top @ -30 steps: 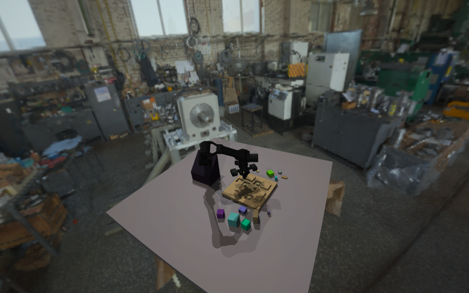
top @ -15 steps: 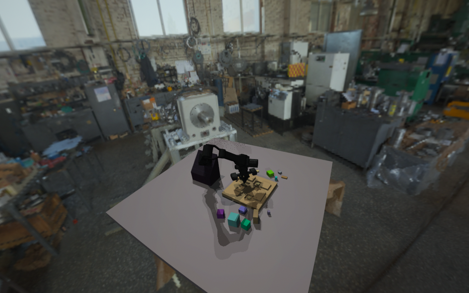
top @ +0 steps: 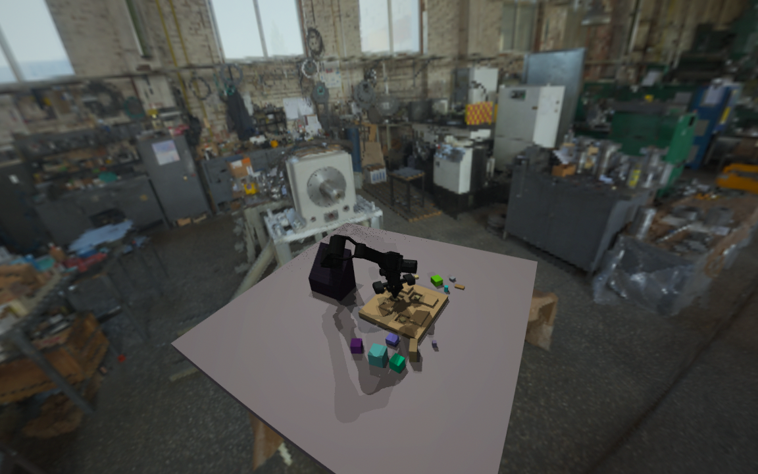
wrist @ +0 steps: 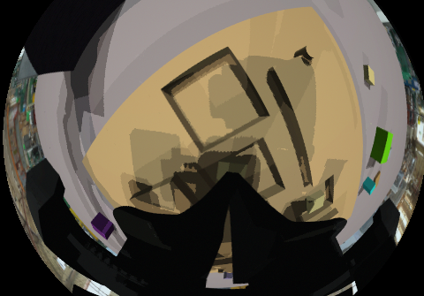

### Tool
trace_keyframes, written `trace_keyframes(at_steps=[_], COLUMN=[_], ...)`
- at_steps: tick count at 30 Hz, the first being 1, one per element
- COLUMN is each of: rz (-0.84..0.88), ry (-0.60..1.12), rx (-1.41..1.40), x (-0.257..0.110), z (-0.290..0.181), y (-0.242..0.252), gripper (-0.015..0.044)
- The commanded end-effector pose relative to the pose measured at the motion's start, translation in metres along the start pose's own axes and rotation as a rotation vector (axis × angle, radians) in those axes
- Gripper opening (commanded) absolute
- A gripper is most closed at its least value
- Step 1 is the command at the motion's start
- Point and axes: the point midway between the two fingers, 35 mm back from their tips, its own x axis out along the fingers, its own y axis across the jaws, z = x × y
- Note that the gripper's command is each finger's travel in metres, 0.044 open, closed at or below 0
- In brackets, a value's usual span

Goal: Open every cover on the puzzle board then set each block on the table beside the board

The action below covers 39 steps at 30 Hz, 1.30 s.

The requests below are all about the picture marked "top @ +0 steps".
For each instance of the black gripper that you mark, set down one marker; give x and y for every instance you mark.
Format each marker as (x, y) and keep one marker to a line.
(393, 280)

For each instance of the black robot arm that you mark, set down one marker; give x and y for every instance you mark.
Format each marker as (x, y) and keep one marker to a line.
(392, 262)

